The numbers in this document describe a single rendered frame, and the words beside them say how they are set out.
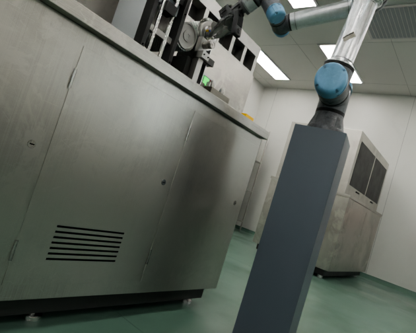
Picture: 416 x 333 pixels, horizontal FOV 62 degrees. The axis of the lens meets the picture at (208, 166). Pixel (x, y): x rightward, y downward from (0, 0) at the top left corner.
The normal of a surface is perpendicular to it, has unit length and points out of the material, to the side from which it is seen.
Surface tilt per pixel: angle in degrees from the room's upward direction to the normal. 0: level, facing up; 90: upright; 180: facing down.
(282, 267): 90
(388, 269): 90
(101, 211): 90
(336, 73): 98
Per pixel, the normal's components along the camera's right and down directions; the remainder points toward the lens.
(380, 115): -0.59, -0.23
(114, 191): 0.75, 0.20
